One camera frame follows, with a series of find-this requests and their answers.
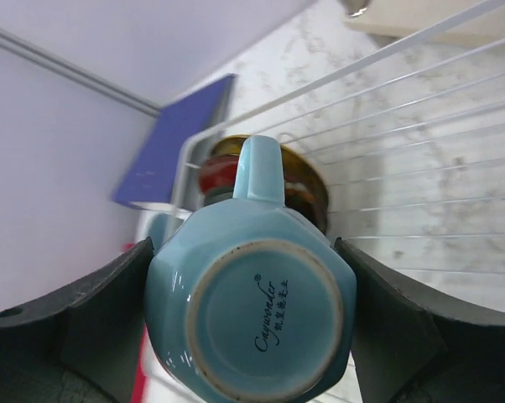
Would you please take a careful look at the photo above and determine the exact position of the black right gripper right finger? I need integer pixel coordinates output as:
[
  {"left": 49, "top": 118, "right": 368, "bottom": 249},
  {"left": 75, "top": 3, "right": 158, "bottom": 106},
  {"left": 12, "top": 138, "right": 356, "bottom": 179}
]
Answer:
[{"left": 334, "top": 238, "right": 505, "bottom": 402}]

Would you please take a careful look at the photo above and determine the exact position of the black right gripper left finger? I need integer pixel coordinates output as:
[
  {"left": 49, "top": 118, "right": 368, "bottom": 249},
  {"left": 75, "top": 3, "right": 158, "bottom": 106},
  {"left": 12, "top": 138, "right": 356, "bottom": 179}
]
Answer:
[{"left": 0, "top": 238, "right": 154, "bottom": 402}]

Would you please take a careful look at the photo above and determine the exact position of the light blue plastic cup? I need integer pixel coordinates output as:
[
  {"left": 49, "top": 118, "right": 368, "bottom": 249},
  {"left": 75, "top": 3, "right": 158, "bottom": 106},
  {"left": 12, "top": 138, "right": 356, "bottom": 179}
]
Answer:
[{"left": 135, "top": 210, "right": 170, "bottom": 253}]

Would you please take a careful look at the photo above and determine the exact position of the light blue ceramic mug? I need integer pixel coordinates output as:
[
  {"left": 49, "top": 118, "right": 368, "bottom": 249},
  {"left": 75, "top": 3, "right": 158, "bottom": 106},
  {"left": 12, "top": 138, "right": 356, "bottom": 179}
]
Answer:
[{"left": 143, "top": 134, "right": 357, "bottom": 403}]

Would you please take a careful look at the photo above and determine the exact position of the white wire dish rack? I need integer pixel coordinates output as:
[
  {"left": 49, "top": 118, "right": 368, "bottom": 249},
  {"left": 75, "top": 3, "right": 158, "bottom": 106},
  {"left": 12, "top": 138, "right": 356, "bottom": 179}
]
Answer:
[{"left": 168, "top": 0, "right": 505, "bottom": 403}]

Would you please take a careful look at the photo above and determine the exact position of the red and gold lacquer bowl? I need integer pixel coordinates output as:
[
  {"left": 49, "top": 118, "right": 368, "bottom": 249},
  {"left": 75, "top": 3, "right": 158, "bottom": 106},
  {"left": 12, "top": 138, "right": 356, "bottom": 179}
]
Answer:
[{"left": 198, "top": 135, "right": 329, "bottom": 233}]

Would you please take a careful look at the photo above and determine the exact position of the white two-tier shelf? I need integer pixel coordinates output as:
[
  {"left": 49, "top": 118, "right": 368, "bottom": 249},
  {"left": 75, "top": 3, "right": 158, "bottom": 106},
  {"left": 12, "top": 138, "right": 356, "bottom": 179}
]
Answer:
[{"left": 344, "top": 1, "right": 505, "bottom": 47}]

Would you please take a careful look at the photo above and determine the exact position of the blue ring binder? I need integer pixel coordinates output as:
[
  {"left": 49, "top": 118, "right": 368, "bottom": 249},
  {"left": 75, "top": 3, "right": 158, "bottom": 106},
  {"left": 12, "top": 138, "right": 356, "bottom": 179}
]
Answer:
[{"left": 112, "top": 74, "right": 237, "bottom": 208}]

